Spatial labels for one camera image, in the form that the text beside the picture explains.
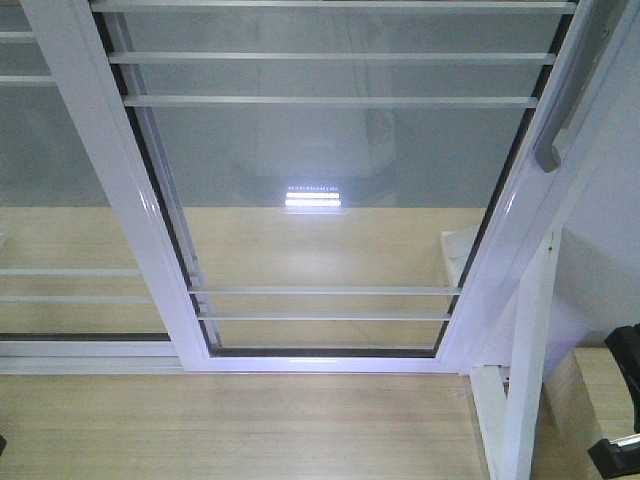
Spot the white diagonal support brace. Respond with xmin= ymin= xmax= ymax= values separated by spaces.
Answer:
xmin=469 ymin=366 xmax=507 ymax=479

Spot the white sliding glass door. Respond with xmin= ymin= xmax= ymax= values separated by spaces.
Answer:
xmin=19 ymin=0 xmax=621 ymax=375

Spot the light wooden box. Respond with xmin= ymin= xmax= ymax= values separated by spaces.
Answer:
xmin=531 ymin=348 xmax=634 ymax=479

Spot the white door frame post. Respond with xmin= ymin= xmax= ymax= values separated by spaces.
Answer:
xmin=449 ymin=1 xmax=639 ymax=479

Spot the light wooden platform board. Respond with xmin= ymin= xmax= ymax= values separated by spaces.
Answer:
xmin=1 ymin=206 xmax=486 ymax=479

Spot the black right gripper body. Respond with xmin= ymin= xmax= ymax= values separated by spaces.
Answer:
xmin=588 ymin=324 xmax=639 ymax=476

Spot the grey metal door handle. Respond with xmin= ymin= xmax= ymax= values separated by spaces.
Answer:
xmin=532 ymin=1 xmax=628 ymax=173

